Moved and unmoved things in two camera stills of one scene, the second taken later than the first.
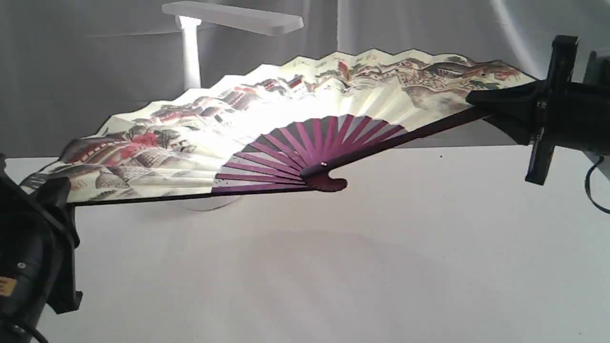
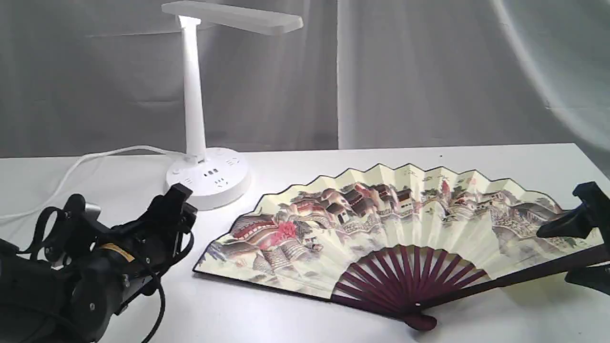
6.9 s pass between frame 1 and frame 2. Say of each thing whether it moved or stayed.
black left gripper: moved
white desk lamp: stayed
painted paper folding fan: moved
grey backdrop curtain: stayed
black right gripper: moved
